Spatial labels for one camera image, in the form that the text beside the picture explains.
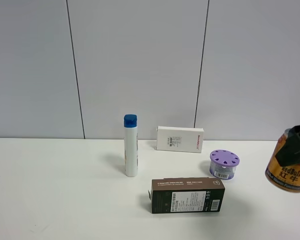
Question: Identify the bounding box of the white cardboard box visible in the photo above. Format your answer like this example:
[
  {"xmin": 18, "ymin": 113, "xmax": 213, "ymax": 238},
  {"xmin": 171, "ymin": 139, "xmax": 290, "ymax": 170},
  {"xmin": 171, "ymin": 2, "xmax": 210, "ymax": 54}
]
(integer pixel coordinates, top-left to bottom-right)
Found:
[{"xmin": 156, "ymin": 126, "xmax": 204, "ymax": 153}]

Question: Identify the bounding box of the dark brown cardboard box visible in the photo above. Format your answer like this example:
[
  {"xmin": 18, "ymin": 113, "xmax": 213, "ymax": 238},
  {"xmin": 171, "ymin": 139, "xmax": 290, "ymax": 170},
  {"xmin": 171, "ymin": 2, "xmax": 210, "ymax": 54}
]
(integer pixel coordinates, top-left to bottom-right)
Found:
[{"xmin": 148, "ymin": 177, "xmax": 225, "ymax": 214}]

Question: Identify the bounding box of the gold Red Bull can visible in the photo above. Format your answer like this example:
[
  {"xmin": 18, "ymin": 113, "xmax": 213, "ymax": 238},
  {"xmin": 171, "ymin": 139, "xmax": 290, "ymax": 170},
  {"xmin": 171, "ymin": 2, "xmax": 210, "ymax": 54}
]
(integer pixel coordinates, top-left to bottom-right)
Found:
[{"xmin": 265, "ymin": 128, "xmax": 300, "ymax": 193}]

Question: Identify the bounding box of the purple lid air freshener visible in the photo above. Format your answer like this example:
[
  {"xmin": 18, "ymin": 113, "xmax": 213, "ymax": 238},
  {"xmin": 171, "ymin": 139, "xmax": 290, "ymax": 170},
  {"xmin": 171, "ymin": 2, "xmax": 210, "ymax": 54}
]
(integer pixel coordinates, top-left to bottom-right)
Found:
[{"xmin": 209, "ymin": 149, "xmax": 240, "ymax": 180}]

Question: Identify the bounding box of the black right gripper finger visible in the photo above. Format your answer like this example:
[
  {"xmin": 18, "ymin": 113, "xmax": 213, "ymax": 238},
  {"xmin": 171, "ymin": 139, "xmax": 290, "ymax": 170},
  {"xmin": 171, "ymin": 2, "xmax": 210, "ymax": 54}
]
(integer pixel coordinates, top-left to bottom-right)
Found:
[{"xmin": 275, "ymin": 125, "xmax": 300, "ymax": 167}]

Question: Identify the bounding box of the white bottle blue cap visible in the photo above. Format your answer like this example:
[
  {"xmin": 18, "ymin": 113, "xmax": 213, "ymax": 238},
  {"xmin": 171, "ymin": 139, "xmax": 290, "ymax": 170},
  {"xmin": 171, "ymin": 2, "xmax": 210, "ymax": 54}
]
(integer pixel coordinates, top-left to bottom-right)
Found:
[{"xmin": 123, "ymin": 114, "xmax": 138, "ymax": 177}]

